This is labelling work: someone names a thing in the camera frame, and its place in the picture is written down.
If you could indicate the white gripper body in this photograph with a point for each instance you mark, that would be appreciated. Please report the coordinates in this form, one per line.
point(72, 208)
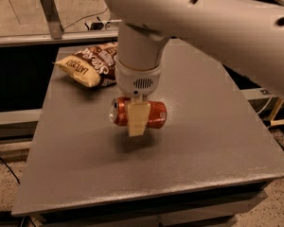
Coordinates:
point(136, 80)

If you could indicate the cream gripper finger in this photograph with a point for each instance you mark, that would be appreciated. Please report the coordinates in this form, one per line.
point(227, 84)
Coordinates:
point(138, 111)

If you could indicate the red coke can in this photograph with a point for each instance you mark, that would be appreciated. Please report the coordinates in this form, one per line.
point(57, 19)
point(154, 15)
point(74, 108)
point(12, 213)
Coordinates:
point(157, 117)

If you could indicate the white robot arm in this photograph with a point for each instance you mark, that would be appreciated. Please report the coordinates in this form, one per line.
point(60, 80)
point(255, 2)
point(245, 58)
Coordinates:
point(245, 35)

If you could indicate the yellow brown chip bag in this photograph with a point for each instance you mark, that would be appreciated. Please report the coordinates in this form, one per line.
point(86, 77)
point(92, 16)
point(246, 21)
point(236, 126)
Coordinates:
point(91, 66)

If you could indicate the grey table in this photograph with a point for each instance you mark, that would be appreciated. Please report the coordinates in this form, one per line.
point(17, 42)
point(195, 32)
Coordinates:
point(212, 158)

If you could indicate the left metal rail bracket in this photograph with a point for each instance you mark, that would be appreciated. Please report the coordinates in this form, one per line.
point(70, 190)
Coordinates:
point(52, 17)

